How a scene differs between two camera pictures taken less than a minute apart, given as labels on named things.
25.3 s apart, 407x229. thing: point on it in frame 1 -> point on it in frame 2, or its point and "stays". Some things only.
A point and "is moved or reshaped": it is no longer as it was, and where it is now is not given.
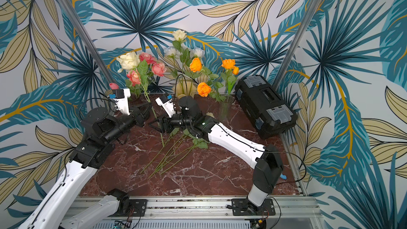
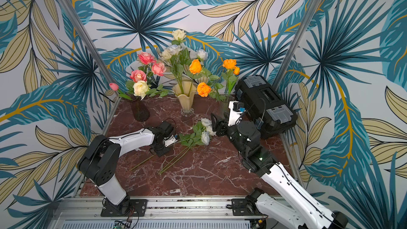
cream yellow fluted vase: [185, 88] stays
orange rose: [203, 89] stays
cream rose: [130, 61] -> [166, 54]
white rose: [196, 52] is moved or reshaped
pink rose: [150, 59] stays
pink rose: [159, 69] stays
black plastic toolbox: [269, 113] stays
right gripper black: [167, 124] -> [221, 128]
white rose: [173, 51] is moved or reshaped
